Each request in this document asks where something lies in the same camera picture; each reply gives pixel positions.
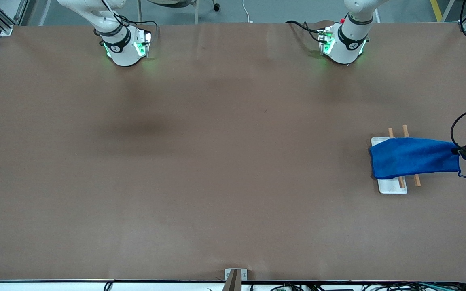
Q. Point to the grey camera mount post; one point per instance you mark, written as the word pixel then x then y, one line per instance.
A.
pixel 233 283

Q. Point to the metal table edge bracket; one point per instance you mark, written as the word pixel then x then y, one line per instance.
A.
pixel 228 274

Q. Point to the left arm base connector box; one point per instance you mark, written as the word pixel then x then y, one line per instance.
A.
pixel 325 40

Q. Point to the grey chair base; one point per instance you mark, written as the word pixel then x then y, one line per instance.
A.
pixel 176 3

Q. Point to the blue towel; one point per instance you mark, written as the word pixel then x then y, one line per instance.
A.
pixel 415 157

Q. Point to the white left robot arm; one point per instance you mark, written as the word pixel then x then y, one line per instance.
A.
pixel 346 48

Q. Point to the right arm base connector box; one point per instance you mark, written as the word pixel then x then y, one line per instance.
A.
pixel 143 42

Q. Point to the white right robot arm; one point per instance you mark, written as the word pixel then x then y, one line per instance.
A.
pixel 121 52

